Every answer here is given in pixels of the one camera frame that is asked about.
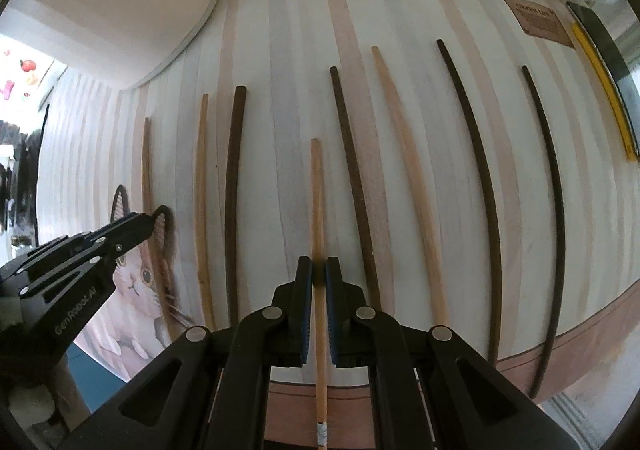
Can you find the striped tablecloth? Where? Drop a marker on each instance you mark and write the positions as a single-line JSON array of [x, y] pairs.
[[290, 79]]

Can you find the red apple wall sticker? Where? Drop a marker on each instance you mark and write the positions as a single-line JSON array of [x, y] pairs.
[[28, 65]]

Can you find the cat shaped mat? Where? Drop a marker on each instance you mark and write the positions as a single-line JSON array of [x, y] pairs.
[[140, 290]]

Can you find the black flat screen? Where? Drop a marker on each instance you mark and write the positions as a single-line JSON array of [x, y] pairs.
[[22, 180]]

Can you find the white round container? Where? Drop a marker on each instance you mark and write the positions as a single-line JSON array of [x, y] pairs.
[[110, 4]]

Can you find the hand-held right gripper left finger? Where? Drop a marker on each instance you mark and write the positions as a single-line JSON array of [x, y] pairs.
[[304, 320]]

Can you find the light wooden chopstick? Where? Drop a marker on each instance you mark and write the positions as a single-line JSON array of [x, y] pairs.
[[316, 200], [200, 210], [410, 169], [145, 164]]

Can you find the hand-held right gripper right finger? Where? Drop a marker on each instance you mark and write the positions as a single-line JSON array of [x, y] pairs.
[[334, 320]]

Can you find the pink wall sticker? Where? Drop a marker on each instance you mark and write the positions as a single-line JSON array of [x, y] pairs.
[[7, 92]]

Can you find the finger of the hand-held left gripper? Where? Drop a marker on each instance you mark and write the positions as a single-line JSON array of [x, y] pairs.
[[110, 229], [132, 240]]

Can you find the yellow ruler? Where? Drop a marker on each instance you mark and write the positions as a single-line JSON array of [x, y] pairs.
[[602, 79]]

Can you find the dark brown chopstick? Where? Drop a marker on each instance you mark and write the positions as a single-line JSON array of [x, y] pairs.
[[352, 180], [231, 210], [487, 190]]

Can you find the brown card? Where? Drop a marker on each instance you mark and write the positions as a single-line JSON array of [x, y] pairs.
[[537, 19]]

